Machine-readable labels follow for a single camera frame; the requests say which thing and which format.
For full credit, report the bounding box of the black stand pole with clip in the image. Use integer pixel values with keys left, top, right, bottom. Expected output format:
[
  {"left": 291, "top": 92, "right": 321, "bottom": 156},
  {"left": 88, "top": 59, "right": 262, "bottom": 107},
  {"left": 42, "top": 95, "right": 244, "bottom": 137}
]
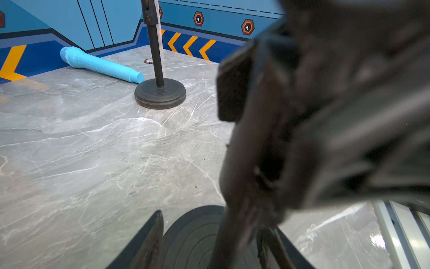
[{"left": 141, "top": 0, "right": 164, "bottom": 87}]

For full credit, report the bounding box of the light blue toy microphone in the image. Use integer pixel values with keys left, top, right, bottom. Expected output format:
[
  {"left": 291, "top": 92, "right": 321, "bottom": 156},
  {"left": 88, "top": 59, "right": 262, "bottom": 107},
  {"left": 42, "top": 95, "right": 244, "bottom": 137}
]
[{"left": 60, "top": 47, "right": 144, "bottom": 84}]

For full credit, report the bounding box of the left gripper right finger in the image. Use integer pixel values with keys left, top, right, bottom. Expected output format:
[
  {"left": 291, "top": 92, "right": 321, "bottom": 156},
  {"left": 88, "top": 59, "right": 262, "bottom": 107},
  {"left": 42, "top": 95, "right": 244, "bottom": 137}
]
[{"left": 256, "top": 227, "right": 314, "bottom": 269}]

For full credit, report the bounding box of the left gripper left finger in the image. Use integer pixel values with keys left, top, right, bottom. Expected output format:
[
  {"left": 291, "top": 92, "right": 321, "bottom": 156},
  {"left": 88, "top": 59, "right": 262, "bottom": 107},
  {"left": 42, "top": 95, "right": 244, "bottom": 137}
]
[{"left": 106, "top": 210, "right": 164, "bottom": 269}]

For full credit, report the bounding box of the black round stand base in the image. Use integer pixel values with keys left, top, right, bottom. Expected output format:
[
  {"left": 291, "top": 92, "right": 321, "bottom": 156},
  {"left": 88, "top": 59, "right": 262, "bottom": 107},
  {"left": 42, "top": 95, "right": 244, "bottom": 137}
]
[{"left": 134, "top": 78, "right": 187, "bottom": 110}]

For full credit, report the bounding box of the aluminium rail frame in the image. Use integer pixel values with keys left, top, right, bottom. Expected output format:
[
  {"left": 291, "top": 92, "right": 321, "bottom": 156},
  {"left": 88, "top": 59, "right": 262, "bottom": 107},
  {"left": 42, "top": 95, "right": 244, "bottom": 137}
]
[{"left": 372, "top": 201, "right": 430, "bottom": 269}]

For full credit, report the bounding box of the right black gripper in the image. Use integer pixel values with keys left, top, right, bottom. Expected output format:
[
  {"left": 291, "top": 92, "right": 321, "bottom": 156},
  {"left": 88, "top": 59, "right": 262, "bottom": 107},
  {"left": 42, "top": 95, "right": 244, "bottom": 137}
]
[{"left": 217, "top": 1, "right": 430, "bottom": 210}]

